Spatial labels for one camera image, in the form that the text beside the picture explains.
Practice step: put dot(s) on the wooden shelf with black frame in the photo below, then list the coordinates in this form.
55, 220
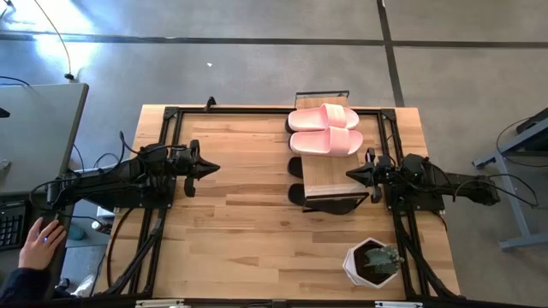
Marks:
329, 175

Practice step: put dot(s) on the small plastic bottle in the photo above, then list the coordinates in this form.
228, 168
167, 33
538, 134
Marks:
100, 226

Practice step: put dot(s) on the pink slide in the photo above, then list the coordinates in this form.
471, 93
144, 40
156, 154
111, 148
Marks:
321, 117
325, 141

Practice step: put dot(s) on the black keyboard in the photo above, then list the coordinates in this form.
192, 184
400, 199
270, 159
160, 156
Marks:
10, 226

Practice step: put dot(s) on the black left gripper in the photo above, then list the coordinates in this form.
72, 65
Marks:
182, 164

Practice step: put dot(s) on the black round knob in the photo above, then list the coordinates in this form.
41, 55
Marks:
64, 283

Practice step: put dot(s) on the grey desk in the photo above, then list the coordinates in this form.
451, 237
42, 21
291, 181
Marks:
38, 141

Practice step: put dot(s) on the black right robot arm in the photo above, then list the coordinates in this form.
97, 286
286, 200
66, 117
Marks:
428, 179

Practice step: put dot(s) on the white power box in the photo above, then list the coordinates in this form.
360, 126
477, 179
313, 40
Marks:
105, 211

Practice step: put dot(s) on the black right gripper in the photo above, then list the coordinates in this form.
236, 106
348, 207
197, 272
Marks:
387, 173

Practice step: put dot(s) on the teal round object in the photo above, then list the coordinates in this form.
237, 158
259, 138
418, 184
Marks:
77, 233

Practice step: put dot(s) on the silver bracket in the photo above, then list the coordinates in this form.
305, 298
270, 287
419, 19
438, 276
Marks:
158, 304
398, 304

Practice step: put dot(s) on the black aluminium table frame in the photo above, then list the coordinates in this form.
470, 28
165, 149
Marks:
235, 111

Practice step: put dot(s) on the green succulent plant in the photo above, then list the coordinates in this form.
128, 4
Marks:
383, 258

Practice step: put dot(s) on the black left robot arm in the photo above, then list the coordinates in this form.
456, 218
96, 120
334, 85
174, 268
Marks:
128, 171

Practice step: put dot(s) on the grey metal stand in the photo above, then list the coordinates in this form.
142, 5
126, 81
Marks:
511, 201

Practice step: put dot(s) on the person's hand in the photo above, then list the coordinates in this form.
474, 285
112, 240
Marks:
40, 252

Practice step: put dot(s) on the white hexagonal plant pot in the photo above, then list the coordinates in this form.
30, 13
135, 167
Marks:
349, 267

